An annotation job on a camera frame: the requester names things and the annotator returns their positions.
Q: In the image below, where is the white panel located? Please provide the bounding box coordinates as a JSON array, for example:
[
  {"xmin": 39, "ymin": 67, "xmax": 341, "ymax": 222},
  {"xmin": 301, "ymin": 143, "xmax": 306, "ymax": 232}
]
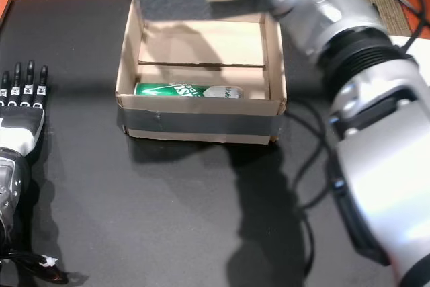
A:
[{"xmin": 388, "ymin": 34, "xmax": 430, "ymax": 66}]

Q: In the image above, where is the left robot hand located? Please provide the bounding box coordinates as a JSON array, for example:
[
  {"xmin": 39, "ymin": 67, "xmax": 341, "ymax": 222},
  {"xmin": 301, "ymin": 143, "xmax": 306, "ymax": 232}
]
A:
[{"xmin": 0, "ymin": 60, "xmax": 50, "ymax": 153}]

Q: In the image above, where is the left arm cable with tie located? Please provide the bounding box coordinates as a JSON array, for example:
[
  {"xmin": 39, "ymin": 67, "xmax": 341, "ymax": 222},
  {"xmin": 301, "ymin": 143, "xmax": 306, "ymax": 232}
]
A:
[{"xmin": 0, "ymin": 253, "xmax": 68, "ymax": 283}]

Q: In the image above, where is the green drink can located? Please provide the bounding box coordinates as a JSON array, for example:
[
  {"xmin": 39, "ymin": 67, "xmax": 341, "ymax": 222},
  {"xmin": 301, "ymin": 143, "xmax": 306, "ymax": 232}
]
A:
[{"xmin": 134, "ymin": 81, "xmax": 245, "ymax": 100}]

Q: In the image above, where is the cardboard box with grey tape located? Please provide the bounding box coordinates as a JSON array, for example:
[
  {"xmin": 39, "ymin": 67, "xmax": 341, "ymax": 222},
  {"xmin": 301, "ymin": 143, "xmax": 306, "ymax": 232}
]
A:
[{"xmin": 115, "ymin": 0, "xmax": 288, "ymax": 145}]

